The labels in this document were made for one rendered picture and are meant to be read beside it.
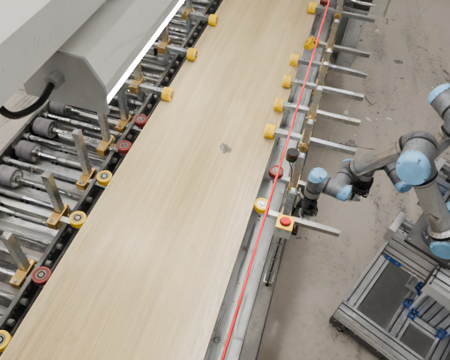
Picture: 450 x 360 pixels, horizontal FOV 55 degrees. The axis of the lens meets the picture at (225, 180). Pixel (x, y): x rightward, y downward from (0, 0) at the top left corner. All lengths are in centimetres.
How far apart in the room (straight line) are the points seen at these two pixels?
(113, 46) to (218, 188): 176
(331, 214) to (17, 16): 314
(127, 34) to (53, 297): 158
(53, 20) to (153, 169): 192
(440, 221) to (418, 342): 118
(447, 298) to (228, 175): 118
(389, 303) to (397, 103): 228
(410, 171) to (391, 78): 328
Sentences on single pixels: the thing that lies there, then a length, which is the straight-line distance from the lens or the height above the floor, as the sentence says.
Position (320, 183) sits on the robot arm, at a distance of 195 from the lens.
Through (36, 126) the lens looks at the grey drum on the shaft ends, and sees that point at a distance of 283.
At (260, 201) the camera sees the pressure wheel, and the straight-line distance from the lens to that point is 225.
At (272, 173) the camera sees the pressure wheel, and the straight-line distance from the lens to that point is 238.
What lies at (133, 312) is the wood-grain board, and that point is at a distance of 195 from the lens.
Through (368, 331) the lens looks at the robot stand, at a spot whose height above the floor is 23.
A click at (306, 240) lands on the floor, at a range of 326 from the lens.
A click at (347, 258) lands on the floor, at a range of 327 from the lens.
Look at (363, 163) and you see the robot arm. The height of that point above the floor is 133.
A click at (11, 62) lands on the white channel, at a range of 45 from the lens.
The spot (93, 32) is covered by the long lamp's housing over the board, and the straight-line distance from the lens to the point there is 58.
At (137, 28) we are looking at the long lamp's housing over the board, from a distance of 63.
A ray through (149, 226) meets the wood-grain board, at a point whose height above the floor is 90.
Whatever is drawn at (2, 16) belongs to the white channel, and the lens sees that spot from 47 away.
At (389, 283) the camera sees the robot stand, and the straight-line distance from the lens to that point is 302.
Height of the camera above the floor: 268
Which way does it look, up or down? 50 degrees down
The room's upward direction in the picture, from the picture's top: 5 degrees clockwise
